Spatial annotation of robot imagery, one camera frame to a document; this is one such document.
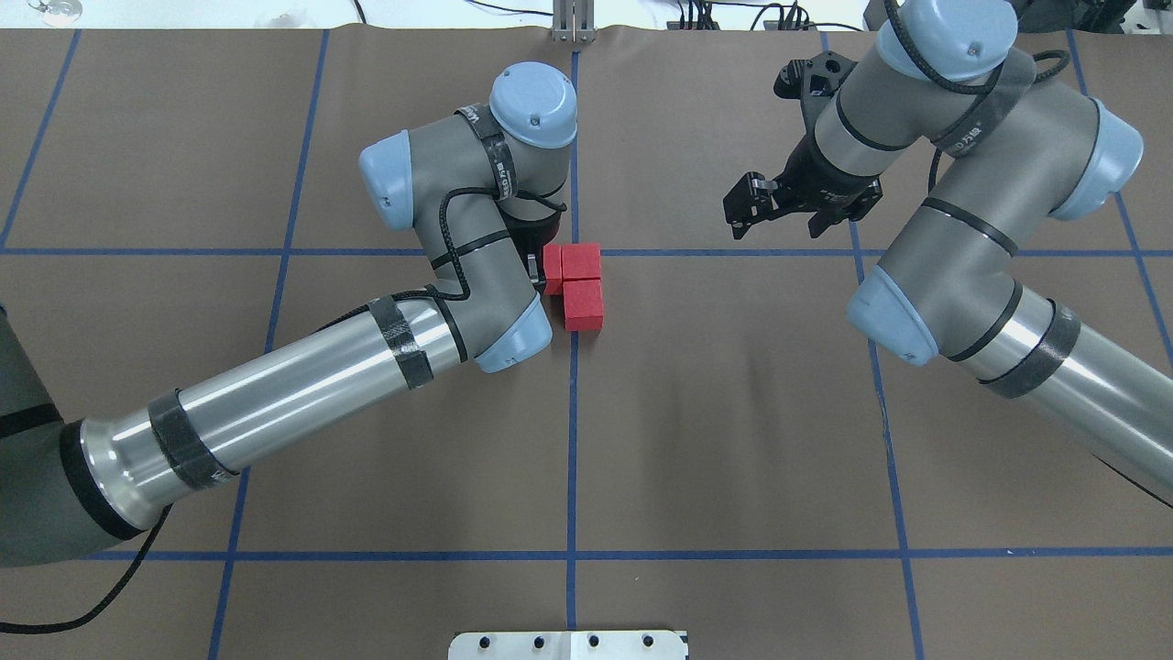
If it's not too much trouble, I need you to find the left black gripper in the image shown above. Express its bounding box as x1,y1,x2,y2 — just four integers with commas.
504,212,562,295

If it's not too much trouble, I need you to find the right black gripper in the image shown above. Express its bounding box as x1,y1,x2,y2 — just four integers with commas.
723,137,883,241

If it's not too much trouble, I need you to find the red block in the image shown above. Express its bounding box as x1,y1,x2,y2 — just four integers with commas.
560,243,603,281
542,241,565,295
562,279,605,333

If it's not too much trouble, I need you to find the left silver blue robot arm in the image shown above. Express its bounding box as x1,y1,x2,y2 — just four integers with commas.
1,61,577,567

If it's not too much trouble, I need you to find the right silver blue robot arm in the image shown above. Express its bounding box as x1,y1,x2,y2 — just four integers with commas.
723,1,1172,504

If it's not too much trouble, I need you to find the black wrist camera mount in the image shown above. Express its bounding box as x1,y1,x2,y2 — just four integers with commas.
773,50,857,132

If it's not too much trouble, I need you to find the aluminium frame post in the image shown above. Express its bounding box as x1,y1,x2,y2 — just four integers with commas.
552,0,597,45

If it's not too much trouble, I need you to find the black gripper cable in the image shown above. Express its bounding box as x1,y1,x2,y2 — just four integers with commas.
882,0,1071,193

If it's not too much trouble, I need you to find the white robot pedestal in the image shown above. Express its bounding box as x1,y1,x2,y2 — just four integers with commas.
447,628,690,659

